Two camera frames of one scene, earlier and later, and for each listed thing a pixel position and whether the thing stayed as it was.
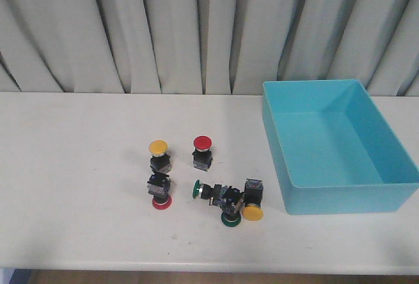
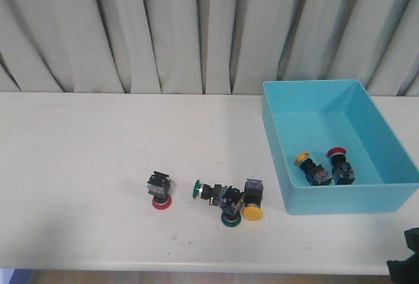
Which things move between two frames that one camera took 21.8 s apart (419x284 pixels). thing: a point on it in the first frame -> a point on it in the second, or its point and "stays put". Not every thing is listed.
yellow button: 253,191 stays put
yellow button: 160,160 -> 315,174
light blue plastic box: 332,150 stays put
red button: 202,156 -> 342,170
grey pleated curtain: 207,31 stays put
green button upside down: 230,201 stays put
